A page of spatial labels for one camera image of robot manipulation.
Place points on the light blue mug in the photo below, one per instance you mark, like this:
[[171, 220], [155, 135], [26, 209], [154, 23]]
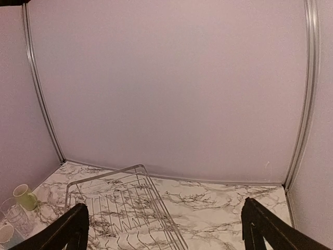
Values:
[[9, 237]]

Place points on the clear glass back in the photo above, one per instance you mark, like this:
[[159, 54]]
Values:
[[17, 217]]

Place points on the wire dish rack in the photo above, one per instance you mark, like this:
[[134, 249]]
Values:
[[125, 211]]

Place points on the clear glass front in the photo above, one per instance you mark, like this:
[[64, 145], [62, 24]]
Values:
[[6, 205]]

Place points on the right aluminium post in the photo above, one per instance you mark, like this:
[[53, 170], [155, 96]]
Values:
[[312, 72]]

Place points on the green mug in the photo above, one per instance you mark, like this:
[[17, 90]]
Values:
[[25, 197]]

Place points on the aluminium post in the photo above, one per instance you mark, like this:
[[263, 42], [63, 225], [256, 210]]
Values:
[[37, 81], [312, 72]]

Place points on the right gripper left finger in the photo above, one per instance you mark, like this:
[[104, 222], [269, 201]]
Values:
[[70, 231]]

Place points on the clear glass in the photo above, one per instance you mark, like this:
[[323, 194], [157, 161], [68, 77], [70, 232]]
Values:
[[6, 205], [17, 217]]

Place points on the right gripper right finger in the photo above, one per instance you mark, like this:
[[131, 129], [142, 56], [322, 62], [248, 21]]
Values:
[[259, 225]]

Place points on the left aluminium post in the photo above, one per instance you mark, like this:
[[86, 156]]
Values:
[[37, 81]]

